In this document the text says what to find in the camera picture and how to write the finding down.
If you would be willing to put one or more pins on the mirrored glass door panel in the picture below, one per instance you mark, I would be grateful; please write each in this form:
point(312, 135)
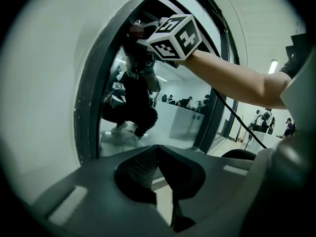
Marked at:
point(86, 95)

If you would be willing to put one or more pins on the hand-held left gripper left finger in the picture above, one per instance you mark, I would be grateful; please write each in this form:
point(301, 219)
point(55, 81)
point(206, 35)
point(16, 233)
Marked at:
point(98, 201)

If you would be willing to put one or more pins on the person's right forearm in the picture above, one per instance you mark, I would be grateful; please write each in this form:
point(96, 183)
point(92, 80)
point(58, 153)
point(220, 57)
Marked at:
point(234, 83)

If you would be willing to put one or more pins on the large white cabinet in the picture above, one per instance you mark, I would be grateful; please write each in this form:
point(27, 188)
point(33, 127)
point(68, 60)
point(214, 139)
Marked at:
point(266, 138)

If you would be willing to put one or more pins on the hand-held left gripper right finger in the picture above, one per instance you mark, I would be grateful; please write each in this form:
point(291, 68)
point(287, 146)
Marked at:
point(212, 194)

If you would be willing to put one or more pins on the ceiling light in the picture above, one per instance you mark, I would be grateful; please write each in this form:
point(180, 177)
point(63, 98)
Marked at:
point(272, 66)

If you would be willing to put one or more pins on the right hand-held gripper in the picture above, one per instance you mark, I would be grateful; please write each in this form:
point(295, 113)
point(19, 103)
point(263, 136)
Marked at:
point(182, 38)

